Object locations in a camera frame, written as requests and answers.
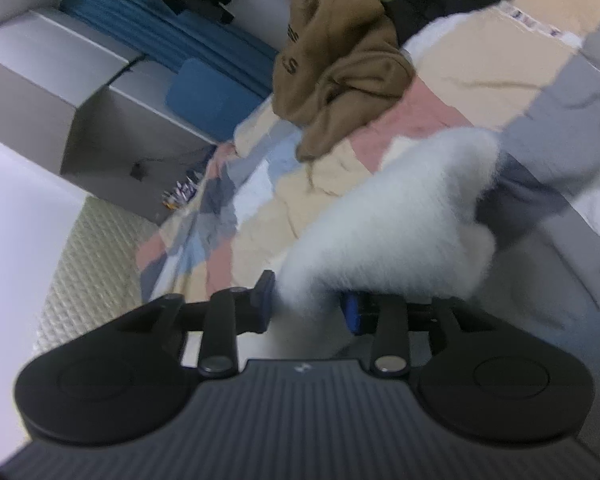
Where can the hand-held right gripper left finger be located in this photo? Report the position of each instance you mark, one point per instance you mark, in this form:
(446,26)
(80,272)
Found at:
(264,300)

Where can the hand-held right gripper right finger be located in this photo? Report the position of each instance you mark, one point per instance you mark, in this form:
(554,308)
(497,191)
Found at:
(355,315)

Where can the white blue-striped sweater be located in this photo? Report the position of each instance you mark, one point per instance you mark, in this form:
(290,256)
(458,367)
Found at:
(389,220)

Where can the cluster of small bottles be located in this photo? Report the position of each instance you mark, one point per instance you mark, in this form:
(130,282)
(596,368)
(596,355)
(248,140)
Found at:
(182,191)

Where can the beige quilted headboard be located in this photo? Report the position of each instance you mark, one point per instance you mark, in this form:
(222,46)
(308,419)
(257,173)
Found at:
(90,270)

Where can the blue padded board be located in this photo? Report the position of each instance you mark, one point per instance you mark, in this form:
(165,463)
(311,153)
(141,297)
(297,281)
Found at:
(210,100)

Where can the brown hoodie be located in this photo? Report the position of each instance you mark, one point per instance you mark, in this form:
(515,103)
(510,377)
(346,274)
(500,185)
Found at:
(340,60)

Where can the patchwork quilt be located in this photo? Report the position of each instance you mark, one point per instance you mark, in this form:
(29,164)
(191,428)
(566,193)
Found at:
(479,70)

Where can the blue curtain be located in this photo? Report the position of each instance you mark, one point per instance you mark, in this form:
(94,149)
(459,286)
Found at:
(180,30)

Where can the grey cabinet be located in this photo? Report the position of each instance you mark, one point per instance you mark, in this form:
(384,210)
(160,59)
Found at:
(55,95)

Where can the black wall charger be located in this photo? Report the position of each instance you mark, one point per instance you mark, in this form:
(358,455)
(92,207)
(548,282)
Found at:
(139,170)

